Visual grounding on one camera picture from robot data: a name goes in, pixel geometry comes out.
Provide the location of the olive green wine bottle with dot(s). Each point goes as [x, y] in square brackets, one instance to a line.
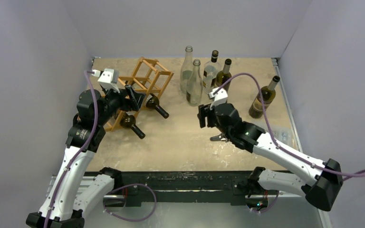
[224, 74]

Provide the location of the dark labelled wine bottle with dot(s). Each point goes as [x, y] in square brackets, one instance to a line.
[154, 103]

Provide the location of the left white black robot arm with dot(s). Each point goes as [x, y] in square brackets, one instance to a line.
[64, 207]

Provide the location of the dark bottle in lower rack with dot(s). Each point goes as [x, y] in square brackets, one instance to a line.
[128, 121]

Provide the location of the clear liquor bottle black cap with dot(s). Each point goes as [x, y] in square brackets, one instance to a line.
[211, 69]

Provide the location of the wooden wine rack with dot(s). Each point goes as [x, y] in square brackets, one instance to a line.
[148, 76]

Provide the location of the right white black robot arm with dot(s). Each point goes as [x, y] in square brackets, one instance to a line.
[316, 180]

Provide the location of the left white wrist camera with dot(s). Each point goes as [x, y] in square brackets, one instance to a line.
[107, 79]

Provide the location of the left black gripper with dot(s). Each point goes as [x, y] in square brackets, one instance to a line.
[136, 98]

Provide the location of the clear bottle front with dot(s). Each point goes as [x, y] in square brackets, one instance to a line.
[194, 85]

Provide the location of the green wine bottle far right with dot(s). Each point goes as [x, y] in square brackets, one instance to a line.
[264, 98]

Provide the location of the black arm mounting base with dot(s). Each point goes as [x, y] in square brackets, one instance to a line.
[137, 187]

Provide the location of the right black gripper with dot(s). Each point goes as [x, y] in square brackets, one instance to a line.
[207, 115]

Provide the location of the tall clear bottle back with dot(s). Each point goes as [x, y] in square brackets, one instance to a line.
[186, 69]

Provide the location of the clear plastic parts box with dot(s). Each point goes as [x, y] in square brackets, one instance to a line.
[284, 135]

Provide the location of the black pruning shears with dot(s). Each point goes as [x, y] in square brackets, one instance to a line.
[219, 138]

